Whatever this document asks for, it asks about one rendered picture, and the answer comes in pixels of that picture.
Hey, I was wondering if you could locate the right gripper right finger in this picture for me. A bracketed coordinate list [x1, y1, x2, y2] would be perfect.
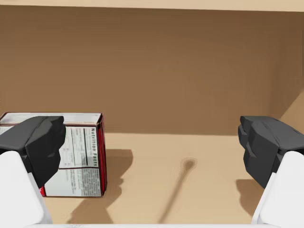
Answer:
[237, 115, 304, 225]

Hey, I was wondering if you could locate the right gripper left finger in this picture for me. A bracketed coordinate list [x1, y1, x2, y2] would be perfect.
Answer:
[0, 115, 67, 225]

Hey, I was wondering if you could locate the pale wooden shelf unit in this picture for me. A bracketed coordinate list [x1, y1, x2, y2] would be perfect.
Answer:
[0, 0, 304, 225]

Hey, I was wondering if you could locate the red and white carton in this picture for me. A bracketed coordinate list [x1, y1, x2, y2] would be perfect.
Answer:
[0, 112, 107, 198]

